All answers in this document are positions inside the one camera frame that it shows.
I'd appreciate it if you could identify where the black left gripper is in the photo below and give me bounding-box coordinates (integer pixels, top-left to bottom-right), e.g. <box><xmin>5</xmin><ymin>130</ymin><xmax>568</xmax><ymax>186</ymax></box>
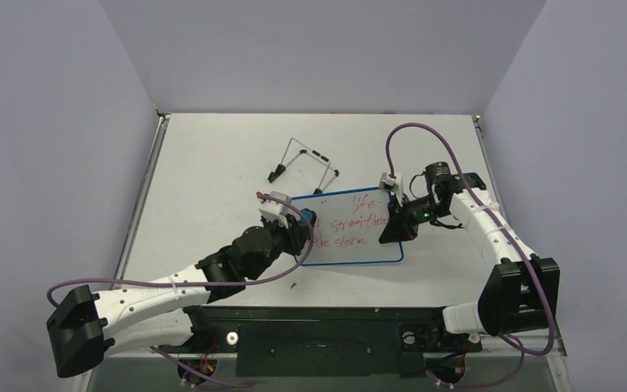
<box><xmin>247</xmin><ymin>213</ymin><xmax>312</xmax><ymax>281</ymax></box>

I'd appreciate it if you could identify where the teal whiteboard eraser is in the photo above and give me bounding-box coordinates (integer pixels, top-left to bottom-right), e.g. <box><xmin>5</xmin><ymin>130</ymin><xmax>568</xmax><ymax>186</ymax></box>
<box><xmin>300</xmin><ymin>208</ymin><xmax>317</xmax><ymax>227</ymax></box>

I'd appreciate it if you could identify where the blue framed whiteboard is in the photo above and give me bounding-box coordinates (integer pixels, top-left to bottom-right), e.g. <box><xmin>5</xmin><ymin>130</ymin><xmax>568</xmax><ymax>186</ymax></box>
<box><xmin>292</xmin><ymin>187</ymin><xmax>404</xmax><ymax>266</ymax></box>

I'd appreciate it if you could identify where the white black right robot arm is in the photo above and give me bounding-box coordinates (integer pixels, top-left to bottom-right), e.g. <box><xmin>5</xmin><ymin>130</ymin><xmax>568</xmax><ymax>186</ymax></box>
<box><xmin>379</xmin><ymin>162</ymin><xmax>560</xmax><ymax>349</ymax></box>

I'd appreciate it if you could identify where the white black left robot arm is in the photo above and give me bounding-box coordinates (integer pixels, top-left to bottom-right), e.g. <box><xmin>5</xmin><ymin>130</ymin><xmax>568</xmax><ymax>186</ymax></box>
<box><xmin>46</xmin><ymin>209</ymin><xmax>317</xmax><ymax>378</ymax></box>

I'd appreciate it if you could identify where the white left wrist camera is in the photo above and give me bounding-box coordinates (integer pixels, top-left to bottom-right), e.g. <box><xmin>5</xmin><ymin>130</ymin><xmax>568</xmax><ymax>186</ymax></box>
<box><xmin>259</xmin><ymin>191</ymin><xmax>291</xmax><ymax>229</ymax></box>

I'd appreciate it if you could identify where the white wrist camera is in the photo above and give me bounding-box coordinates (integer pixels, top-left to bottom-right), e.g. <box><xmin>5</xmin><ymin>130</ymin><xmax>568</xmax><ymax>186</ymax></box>
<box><xmin>379</xmin><ymin>171</ymin><xmax>404</xmax><ymax>199</ymax></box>
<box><xmin>259</xmin><ymin>191</ymin><xmax>291</xmax><ymax>229</ymax></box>

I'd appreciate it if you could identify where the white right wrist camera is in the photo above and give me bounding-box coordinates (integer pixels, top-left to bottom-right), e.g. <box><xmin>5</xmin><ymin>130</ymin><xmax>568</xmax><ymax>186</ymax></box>
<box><xmin>379</xmin><ymin>171</ymin><xmax>404</xmax><ymax>199</ymax></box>

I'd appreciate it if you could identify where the wire whiteboard stand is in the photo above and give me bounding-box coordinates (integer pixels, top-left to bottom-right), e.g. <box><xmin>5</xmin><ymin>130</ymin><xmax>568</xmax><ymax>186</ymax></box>
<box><xmin>266</xmin><ymin>137</ymin><xmax>340</xmax><ymax>195</ymax></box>

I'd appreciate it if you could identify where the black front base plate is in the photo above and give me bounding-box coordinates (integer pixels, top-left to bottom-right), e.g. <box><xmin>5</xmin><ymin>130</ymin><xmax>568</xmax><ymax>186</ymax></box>
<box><xmin>163</xmin><ymin>305</ymin><xmax>482</xmax><ymax>377</ymax></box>

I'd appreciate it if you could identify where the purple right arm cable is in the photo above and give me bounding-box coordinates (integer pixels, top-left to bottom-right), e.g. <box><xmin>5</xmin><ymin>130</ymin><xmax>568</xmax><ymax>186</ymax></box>
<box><xmin>385</xmin><ymin>122</ymin><xmax>557</xmax><ymax>357</ymax></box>

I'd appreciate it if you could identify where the aluminium table edge rail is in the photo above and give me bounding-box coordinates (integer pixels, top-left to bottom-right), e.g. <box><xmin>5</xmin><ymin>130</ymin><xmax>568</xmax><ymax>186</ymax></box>
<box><xmin>114</xmin><ymin>114</ymin><xmax>171</xmax><ymax>279</ymax></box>

